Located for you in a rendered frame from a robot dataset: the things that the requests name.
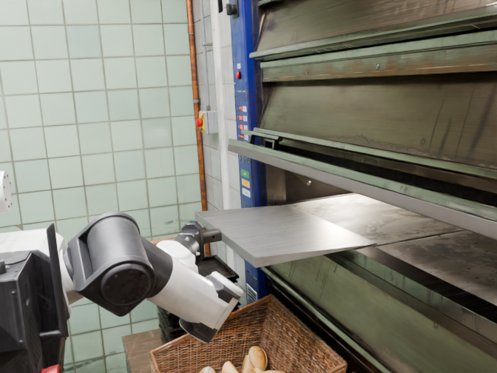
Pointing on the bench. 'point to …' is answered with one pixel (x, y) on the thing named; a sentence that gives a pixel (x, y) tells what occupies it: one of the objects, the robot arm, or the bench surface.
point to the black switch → (233, 9)
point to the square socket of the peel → (211, 235)
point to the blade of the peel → (278, 234)
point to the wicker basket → (254, 343)
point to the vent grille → (251, 294)
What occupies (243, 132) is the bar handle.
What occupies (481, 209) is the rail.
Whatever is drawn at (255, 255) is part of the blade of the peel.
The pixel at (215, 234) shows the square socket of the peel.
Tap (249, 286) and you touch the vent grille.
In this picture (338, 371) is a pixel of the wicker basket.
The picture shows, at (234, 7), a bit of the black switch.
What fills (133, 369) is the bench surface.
